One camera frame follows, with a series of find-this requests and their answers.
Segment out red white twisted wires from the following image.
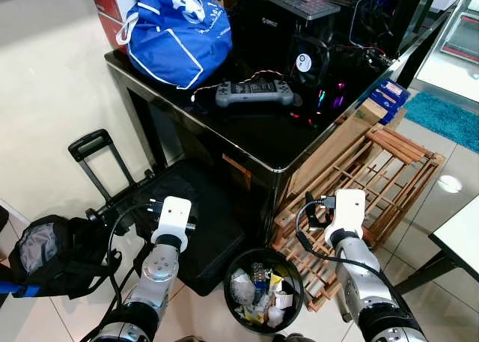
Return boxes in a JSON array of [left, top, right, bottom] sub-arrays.
[[190, 70, 287, 103]]

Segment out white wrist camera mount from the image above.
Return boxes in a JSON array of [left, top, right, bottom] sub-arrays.
[[326, 189, 367, 239], [151, 195, 194, 244]]

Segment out teal rug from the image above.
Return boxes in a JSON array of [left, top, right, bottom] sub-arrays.
[[403, 91, 479, 155]]

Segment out wooden slatted rack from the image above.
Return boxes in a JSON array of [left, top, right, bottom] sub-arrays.
[[272, 124, 445, 314]]

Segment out black fan white hub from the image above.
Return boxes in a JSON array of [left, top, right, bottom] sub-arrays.
[[287, 34, 331, 86]]

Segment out black round rubbish bin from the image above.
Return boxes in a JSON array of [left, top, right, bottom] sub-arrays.
[[223, 247, 306, 336]]

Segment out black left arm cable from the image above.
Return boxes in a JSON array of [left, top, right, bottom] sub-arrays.
[[82, 202, 159, 342]]

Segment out red and white box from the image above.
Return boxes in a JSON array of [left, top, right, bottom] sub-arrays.
[[88, 0, 140, 52]]

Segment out black glossy table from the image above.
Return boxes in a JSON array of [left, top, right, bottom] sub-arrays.
[[104, 0, 479, 242]]

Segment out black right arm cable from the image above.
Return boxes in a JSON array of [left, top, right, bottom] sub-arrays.
[[295, 199, 390, 290]]

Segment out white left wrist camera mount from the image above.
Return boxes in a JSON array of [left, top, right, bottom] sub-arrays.
[[151, 195, 194, 244]]

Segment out yellow wrapper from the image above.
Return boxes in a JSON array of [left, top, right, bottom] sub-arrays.
[[263, 273, 287, 314]]

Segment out clear plastic bottle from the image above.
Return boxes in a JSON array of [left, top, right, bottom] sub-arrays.
[[250, 263, 275, 292]]

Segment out black computer case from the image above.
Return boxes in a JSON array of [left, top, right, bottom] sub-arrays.
[[231, 0, 332, 67]]

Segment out black trolley suitcase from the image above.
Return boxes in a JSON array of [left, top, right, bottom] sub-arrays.
[[68, 129, 249, 297]]

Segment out white crumpled plastic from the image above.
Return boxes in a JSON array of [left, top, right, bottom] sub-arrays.
[[231, 270, 257, 307]]

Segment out grey handheld controller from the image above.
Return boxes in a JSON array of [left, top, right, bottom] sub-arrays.
[[216, 79, 296, 109]]

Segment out black backpack grey lining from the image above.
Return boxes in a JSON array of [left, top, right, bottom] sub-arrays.
[[0, 214, 125, 299]]

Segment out white table black legs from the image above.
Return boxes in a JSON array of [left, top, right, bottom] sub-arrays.
[[392, 195, 479, 295]]

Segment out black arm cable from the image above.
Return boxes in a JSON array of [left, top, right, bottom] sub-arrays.
[[82, 202, 159, 342], [295, 199, 390, 290]]

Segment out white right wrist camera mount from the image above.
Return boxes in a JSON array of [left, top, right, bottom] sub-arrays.
[[326, 189, 367, 239]]

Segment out white glass-door cabinet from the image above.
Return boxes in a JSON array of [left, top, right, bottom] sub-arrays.
[[415, 0, 479, 103]]

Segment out blue printed box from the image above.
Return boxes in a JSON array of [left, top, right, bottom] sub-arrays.
[[370, 78, 411, 126]]

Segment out blue drawstring bag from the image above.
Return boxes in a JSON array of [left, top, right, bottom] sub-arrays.
[[118, 0, 234, 90]]

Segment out brown cardboard box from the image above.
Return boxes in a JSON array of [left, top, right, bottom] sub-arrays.
[[287, 99, 391, 202]]

